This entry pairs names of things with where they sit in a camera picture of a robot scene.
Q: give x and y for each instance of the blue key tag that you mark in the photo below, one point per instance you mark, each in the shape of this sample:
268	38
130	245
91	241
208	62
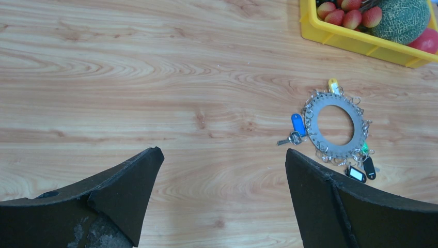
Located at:
298	124

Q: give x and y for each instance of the red apple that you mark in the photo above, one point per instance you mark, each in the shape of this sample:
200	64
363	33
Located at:
426	42

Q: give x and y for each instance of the green key tag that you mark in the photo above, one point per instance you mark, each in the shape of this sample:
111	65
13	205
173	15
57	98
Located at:
365	149

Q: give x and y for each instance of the black key tag white label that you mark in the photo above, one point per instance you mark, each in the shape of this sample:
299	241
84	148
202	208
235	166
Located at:
355	174

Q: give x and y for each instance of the red strawberry bunch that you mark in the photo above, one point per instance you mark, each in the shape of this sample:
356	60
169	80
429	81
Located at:
354	15

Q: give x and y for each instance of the yellow key tag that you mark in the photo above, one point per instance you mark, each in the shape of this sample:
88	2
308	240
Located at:
333	86

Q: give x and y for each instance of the yellow plastic bin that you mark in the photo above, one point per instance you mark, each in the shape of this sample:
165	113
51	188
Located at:
312	28

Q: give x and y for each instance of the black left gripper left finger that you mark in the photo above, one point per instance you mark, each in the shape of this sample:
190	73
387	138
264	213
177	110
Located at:
104	210

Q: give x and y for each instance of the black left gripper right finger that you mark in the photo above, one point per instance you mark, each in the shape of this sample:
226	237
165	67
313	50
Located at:
333	210

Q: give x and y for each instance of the small silver key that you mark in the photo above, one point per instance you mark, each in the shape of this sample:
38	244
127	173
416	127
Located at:
294	138

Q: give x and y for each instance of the netted green melon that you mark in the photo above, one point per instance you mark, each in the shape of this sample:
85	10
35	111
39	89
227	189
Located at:
403	21

